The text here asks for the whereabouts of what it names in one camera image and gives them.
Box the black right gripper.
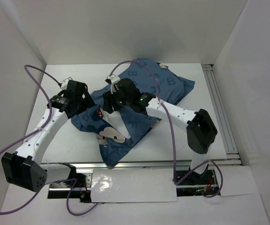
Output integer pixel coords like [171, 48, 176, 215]
[102, 86, 132, 114]

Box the white pillow with yellow edge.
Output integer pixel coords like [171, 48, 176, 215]
[101, 110, 131, 139]

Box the blue cartoon print pillowcase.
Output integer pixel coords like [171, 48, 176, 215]
[71, 58, 195, 167]

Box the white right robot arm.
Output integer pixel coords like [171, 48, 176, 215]
[102, 75, 218, 184]

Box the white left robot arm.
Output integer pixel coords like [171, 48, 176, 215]
[1, 79, 94, 192]

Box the white cover sheet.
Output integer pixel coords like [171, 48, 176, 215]
[91, 168, 177, 203]

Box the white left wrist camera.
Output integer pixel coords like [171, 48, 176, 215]
[61, 77, 73, 90]

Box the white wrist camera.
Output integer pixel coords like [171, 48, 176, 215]
[105, 74, 120, 94]
[61, 77, 73, 90]

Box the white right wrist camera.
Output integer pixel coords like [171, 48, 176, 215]
[105, 74, 120, 94]

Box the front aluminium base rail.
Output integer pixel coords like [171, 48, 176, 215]
[47, 161, 221, 203]

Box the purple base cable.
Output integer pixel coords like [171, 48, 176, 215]
[66, 179, 102, 215]

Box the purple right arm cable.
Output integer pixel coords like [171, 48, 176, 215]
[111, 60, 224, 197]

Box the aluminium frame rail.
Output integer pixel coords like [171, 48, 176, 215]
[201, 64, 243, 165]

